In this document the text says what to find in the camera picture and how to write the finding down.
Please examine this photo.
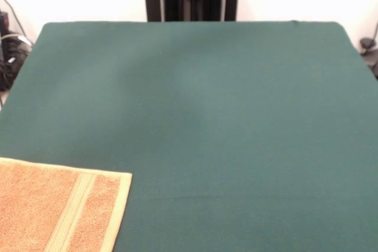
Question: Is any tan terry towel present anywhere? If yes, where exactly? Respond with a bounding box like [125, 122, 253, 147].
[0, 157, 133, 252]

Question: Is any dark green table cloth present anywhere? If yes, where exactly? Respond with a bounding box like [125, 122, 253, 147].
[0, 20, 378, 252]

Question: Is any black power box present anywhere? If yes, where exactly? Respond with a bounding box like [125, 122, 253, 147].
[0, 11, 9, 33]

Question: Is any white cable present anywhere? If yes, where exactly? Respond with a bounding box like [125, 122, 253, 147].
[0, 32, 34, 48]

